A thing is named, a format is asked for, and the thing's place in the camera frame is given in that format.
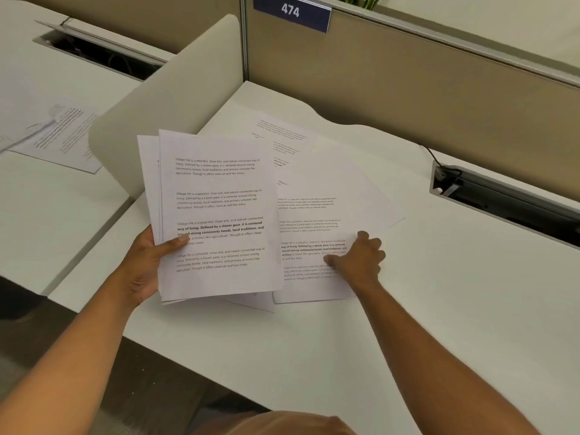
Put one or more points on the printed paper sheet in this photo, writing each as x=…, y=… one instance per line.
x=281, y=133
x=63, y=135
x=353, y=190
x=22, y=135
x=308, y=226

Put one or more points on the blue desk number sign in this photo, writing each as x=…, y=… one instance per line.
x=292, y=12

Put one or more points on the person's left hand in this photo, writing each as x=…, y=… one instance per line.
x=142, y=267

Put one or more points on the person's right forearm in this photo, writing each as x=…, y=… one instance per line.
x=435, y=357

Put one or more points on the person's beige shirt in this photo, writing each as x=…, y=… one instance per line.
x=290, y=424

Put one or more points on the person's right hand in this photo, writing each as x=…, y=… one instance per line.
x=362, y=262

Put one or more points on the white curved desk divider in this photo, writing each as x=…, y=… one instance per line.
x=181, y=86

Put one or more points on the green plant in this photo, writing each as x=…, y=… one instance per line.
x=368, y=0

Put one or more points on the person's left forearm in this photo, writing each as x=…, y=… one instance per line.
x=68, y=357

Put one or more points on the beige cubicle partition panel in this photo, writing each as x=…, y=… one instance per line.
x=408, y=86
x=136, y=18

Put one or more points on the bundle of printed paper sheets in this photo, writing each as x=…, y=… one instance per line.
x=217, y=212

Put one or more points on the person's right fingers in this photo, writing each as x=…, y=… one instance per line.
x=337, y=260

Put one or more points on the person's left thumb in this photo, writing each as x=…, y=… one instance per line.
x=173, y=245

